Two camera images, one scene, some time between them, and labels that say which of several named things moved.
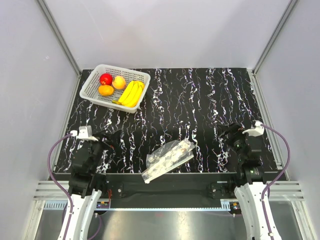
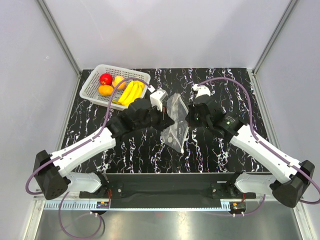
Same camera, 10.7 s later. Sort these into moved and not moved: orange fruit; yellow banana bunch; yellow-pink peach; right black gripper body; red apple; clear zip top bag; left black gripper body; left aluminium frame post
Moved: clear zip top bag; left black gripper body; right black gripper body
Not moved: red apple; left aluminium frame post; orange fruit; yellow banana bunch; yellow-pink peach
